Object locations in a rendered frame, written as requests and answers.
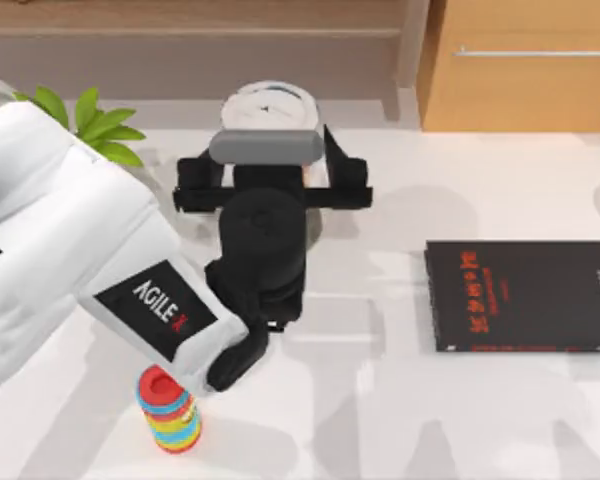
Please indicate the black book with red print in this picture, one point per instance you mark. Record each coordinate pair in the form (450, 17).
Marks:
(520, 295)

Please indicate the stack of coloured rings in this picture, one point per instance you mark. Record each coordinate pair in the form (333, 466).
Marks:
(172, 415)

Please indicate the wooden cupboard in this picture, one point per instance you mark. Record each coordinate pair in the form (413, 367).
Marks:
(520, 90)

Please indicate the wooden open shelf unit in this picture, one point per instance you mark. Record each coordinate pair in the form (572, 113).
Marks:
(190, 45)

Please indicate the white round clock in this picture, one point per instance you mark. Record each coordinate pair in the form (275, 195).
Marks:
(267, 110)

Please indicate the green leafy plant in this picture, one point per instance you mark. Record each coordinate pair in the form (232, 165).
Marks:
(100, 122)

